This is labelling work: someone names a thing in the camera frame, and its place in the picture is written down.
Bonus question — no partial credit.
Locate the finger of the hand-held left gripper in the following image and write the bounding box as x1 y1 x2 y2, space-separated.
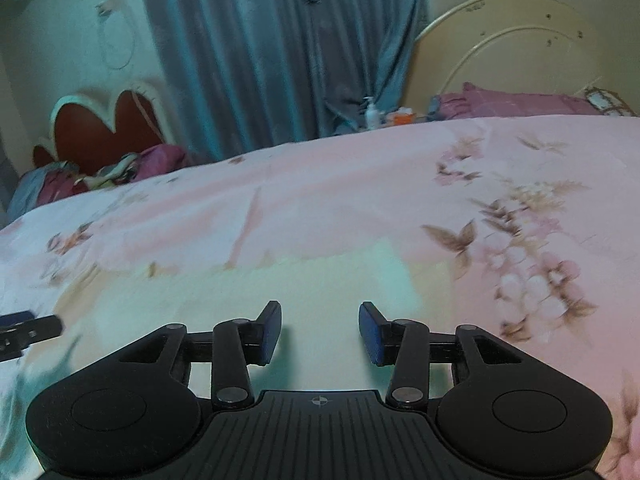
0 311 35 329
0 315 64 361

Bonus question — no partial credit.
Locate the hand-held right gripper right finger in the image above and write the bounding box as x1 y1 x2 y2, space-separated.
358 301 523 409

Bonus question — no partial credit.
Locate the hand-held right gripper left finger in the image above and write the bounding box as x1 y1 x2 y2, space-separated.
117 301 283 409

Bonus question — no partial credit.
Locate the white knit sweater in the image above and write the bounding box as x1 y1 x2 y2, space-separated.
50 242 426 401

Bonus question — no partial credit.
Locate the pile of clothes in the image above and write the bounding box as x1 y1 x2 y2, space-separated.
75 152 146 191

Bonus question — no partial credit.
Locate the blue pillow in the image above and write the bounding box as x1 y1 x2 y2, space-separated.
7 165 56 221

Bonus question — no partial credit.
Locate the pink floral bedsheet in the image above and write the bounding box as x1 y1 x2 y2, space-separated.
0 115 640 480

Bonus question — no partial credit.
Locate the red heart-shaped headboard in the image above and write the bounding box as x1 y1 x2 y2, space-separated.
32 77 168 176

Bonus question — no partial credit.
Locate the magenta pillow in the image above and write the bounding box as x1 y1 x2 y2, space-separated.
137 144 193 178

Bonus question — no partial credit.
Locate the white pump bottle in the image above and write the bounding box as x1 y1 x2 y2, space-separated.
364 96 384 131

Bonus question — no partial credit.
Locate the pink pillow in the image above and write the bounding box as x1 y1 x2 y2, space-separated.
427 82 613 121

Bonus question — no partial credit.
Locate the blue grey curtain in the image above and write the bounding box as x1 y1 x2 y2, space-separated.
135 0 433 163

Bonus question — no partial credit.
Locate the cream round headboard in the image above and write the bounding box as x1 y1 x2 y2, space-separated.
402 0 608 121

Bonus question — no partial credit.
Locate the lattice patterned pillow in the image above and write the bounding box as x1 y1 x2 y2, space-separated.
582 87 638 117

